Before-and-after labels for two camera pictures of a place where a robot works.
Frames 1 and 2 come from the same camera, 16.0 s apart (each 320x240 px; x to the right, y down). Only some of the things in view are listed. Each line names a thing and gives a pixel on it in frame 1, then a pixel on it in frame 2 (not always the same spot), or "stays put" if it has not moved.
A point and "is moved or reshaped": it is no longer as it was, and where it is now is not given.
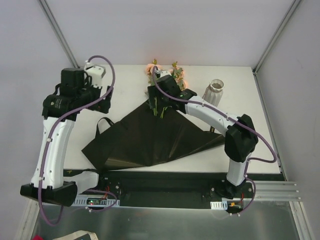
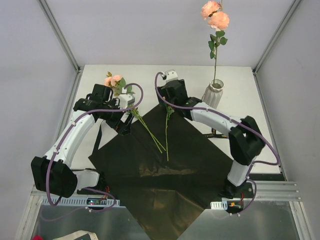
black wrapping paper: [146, 139] is moved or reshaped
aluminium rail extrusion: [276, 191] stays put
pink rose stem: [149, 70] to [212, 12]
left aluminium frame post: [45, 8] stays put
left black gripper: [104, 100] to [122, 124]
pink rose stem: [177, 73] to [116, 83]
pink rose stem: [155, 109] to [170, 110]
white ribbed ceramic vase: [213, 92] stays put
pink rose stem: [164, 108] to [155, 140]
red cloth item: [37, 237] stays put
